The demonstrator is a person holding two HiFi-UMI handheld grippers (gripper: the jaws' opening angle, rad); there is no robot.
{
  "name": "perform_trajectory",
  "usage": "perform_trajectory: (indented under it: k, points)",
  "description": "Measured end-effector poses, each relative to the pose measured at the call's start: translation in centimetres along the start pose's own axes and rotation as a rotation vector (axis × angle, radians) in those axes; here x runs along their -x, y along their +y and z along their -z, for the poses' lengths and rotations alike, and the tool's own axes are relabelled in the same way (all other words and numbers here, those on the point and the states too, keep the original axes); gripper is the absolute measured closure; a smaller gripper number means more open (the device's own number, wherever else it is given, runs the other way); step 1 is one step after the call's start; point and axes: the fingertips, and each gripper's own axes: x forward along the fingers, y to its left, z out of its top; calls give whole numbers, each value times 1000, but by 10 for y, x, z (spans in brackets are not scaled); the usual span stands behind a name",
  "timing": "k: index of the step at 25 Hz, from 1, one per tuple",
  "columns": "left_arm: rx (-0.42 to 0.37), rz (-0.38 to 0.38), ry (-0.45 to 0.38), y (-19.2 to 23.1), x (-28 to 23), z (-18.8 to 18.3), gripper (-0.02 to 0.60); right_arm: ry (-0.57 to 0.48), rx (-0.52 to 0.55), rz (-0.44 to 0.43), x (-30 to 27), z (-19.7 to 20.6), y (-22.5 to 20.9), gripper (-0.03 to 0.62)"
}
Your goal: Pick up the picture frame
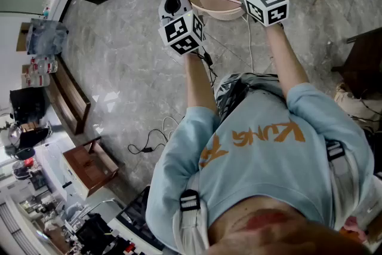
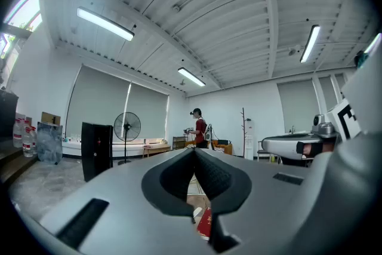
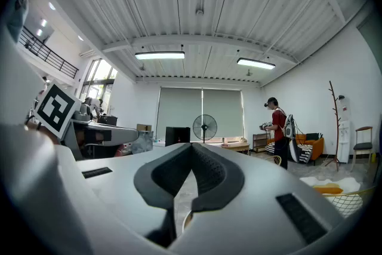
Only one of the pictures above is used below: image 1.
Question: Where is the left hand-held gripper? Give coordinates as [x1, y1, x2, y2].
[158, 0, 207, 57]

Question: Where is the person's left forearm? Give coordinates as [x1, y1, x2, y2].
[183, 52, 219, 115]

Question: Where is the person's right forearm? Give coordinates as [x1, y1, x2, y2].
[263, 23, 310, 101]

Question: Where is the grey marble painting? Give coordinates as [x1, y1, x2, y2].
[26, 18, 70, 56]

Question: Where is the dark wooden bench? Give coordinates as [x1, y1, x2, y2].
[44, 55, 92, 136]

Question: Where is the water bottle pack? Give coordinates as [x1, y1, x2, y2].
[21, 72, 51, 89]
[29, 55, 59, 74]

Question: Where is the dark wooden side table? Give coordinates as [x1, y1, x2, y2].
[330, 27, 382, 93]

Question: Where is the cardboard box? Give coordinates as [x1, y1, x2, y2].
[16, 22, 33, 53]

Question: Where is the beige bag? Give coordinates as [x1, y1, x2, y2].
[333, 82, 382, 131]

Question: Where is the brown wooden stool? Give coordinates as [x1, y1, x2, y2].
[61, 136, 121, 200]

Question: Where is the light blue sweatshirt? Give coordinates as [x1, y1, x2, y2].
[145, 80, 375, 255]

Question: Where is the person's face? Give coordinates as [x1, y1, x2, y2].
[208, 196, 372, 255]

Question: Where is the white cable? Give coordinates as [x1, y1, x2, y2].
[245, 13, 255, 73]

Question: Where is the black power adapter cable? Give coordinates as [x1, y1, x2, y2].
[198, 46, 218, 90]

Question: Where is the black cable with adapter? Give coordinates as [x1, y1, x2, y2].
[127, 128, 168, 156]

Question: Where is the white backpack strap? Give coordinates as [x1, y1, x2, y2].
[172, 171, 210, 255]
[325, 140, 369, 219]

